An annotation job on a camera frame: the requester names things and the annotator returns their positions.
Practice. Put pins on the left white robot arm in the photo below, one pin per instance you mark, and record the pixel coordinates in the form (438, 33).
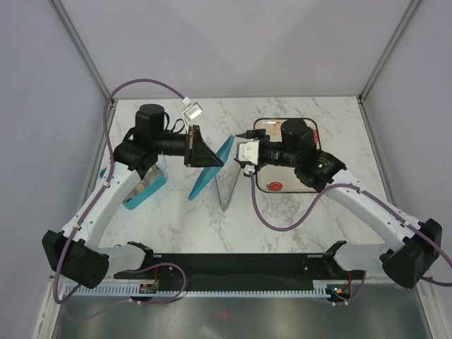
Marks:
(74, 251)

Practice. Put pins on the strawberry pattern tray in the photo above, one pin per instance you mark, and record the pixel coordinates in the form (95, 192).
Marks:
(282, 180)

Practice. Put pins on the metal serving tongs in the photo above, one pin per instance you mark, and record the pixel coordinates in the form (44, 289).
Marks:
(226, 180)

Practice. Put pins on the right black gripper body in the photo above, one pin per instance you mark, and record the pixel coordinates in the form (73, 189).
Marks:
(274, 155)

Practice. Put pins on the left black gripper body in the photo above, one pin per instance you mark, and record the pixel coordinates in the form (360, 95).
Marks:
(174, 145)

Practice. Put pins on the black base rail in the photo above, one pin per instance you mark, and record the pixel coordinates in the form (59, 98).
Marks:
(239, 272)

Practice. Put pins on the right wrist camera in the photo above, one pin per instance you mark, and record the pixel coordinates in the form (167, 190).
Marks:
(247, 152)

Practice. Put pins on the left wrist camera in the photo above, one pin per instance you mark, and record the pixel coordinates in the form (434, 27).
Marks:
(192, 111)

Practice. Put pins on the teal chocolate box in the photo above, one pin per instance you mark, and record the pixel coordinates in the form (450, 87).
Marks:
(154, 180)

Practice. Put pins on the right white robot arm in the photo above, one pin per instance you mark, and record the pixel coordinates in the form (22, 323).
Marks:
(409, 246)

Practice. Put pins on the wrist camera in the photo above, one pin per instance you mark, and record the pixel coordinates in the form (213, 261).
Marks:
(247, 152)
(192, 111)

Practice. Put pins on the teal box lid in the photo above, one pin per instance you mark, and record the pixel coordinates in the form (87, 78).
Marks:
(208, 173)

